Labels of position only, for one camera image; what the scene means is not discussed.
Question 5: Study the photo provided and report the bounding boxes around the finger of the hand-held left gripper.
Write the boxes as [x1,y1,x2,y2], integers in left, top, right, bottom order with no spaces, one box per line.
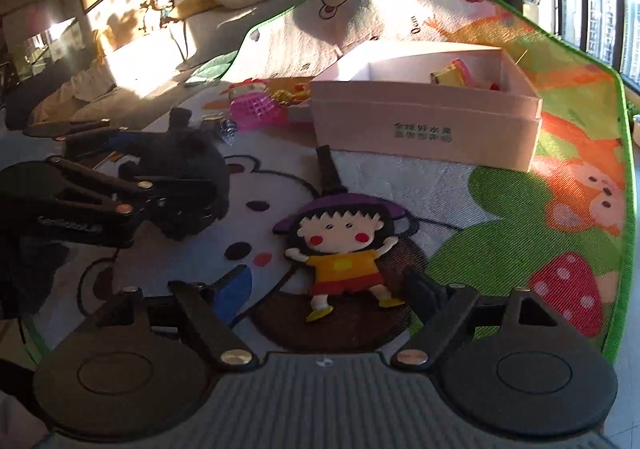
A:
[24,119,151,160]
[45,155,226,236]

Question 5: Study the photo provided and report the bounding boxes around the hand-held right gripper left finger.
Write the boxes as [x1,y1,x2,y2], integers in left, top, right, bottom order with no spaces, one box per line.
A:
[107,265,258,370]

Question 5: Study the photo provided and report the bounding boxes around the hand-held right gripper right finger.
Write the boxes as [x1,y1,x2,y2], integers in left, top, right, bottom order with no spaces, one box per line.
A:
[390,266,558,372]

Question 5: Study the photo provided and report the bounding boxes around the dark grey plush toy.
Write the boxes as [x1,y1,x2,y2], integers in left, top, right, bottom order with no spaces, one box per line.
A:
[117,108,232,242]

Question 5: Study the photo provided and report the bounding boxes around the cartoon girl felt doll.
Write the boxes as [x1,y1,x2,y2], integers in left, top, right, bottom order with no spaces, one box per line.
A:
[272,144,407,323]

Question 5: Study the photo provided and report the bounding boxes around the pink plastic toy basket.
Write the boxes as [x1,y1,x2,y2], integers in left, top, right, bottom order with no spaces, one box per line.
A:
[228,79,291,130]

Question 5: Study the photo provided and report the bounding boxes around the pink cardboard box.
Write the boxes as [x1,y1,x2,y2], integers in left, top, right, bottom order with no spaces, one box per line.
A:
[309,40,544,174]

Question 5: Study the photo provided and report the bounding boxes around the beige cushion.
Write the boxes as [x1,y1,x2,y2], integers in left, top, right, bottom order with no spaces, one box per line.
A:
[29,63,117,124]

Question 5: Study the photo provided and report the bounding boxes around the grey sofa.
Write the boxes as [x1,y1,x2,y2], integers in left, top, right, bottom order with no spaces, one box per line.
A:
[0,0,361,132]

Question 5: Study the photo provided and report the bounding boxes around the shiny clear plastic piece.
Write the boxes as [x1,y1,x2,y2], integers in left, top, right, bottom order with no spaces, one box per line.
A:
[215,116,242,146]

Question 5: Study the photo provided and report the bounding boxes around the cartoon printed play mat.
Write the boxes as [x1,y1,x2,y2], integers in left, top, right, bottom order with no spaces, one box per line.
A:
[20,0,634,372]

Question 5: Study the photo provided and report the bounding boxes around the green cloth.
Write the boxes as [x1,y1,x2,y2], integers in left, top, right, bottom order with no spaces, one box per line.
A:
[184,50,240,81]

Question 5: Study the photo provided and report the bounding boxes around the pale plush doll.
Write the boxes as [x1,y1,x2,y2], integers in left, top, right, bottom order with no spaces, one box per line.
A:
[140,0,174,34]

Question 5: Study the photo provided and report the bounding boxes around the small colourful toy block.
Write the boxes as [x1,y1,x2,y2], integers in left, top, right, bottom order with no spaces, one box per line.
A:
[430,57,495,90]

